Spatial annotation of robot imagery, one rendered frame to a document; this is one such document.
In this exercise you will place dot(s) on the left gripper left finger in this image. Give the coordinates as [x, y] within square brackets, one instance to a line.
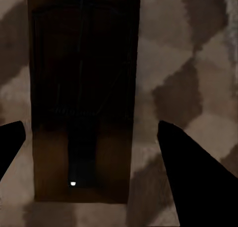
[12, 137]

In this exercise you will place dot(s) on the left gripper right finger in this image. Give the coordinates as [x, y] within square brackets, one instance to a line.
[205, 193]

